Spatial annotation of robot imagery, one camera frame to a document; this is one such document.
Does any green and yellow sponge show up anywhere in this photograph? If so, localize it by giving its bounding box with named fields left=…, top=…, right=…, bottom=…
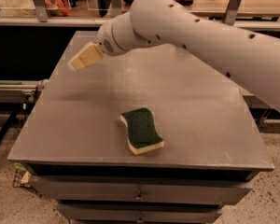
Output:
left=120, top=107, right=164, bottom=155

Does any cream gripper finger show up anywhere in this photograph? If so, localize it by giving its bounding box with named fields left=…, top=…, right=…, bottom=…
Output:
left=67, top=42, right=104, bottom=71

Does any orange snack bag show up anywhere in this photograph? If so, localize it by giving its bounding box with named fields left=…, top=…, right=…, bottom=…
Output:
left=44, top=0, right=70, bottom=17

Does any lower grey drawer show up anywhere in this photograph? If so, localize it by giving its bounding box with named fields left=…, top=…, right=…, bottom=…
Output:
left=57, top=203, right=222, bottom=224

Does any upper grey drawer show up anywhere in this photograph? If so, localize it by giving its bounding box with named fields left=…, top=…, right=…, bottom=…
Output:
left=29, top=175, right=252, bottom=206

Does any small wire basket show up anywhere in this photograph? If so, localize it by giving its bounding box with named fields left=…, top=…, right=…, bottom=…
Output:
left=12, top=169, right=37, bottom=194

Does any grey drawer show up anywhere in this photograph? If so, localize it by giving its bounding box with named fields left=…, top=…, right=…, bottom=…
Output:
left=57, top=203, right=222, bottom=224
left=29, top=175, right=252, bottom=206

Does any grey conveyor rail left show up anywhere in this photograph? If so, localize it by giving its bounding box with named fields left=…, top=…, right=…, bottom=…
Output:
left=0, top=80, right=41, bottom=104

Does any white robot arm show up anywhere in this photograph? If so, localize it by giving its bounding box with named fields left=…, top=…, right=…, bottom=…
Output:
left=68, top=0, right=280, bottom=113

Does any metal shelf rail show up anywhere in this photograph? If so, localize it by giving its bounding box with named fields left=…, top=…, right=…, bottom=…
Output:
left=0, top=16, right=280, bottom=32

